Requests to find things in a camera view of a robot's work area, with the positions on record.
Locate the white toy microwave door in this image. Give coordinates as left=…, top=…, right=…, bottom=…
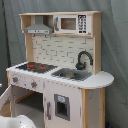
left=54, top=14, right=92, bottom=34

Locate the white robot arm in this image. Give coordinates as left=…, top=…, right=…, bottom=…
left=0, top=115, right=36, bottom=128

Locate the wooden toy kitchen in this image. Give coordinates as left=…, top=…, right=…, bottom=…
left=0, top=10, right=115, bottom=128

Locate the grey toy sink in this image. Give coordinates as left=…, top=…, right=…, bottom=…
left=52, top=68, right=92, bottom=81

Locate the black toy faucet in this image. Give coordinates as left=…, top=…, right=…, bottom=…
left=76, top=51, right=93, bottom=70

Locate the black toy stovetop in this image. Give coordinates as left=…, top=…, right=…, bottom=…
left=18, top=62, right=55, bottom=73

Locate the right stove knob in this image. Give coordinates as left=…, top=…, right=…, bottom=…
left=31, top=81, right=37, bottom=88

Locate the stove knob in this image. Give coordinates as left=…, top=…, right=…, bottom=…
left=12, top=77, right=18, bottom=83
left=31, top=81, right=37, bottom=88

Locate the white cabinet door with dispenser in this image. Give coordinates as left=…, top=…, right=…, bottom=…
left=44, top=81, right=82, bottom=128

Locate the grey range hood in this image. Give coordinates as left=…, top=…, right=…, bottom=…
left=24, top=16, right=53, bottom=34

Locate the left stove knob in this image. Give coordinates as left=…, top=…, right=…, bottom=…
left=12, top=77, right=18, bottom=83

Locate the white oven door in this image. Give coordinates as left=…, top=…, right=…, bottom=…
left=0, top=87, right=12, bottom=117

